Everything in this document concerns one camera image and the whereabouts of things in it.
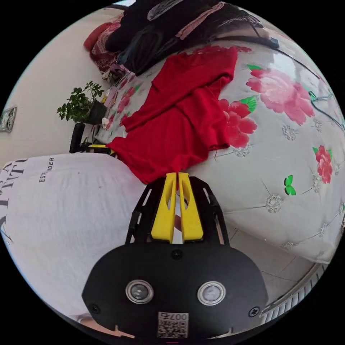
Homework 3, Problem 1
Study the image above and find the pile of clothes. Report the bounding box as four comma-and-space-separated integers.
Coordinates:
105, 0, 281, 77

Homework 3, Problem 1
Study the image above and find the framed wall picture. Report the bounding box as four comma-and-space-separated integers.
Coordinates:
0, 106, 18, 133

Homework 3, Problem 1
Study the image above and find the person's body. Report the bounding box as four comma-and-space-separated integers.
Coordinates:
0, 153, 152, 324

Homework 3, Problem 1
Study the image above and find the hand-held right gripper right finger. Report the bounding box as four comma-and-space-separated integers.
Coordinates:
178, 172, 204, 242

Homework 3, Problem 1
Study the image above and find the white radiator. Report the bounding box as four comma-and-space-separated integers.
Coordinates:
261, 261, 332, 322

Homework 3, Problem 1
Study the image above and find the bed with floral quilt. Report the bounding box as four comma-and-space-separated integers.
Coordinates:
91, 35, 345, 265

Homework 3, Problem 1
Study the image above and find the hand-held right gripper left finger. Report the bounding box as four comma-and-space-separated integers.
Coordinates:
151, 172, 177, 242

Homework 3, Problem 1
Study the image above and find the red long sleeve shirt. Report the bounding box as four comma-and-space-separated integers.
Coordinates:
106, 47, 239, 185

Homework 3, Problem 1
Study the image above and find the teal cable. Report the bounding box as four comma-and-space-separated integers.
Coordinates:
307, 89, 345, 128

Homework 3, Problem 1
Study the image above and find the green potted plant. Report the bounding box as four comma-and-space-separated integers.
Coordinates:
56, 80, 108, 125

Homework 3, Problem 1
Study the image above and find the red patterned pillow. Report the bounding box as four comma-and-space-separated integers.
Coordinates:
83, 15, 124, 75

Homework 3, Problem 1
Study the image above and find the person's right hand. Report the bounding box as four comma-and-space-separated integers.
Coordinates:
114, 324, 136, 339

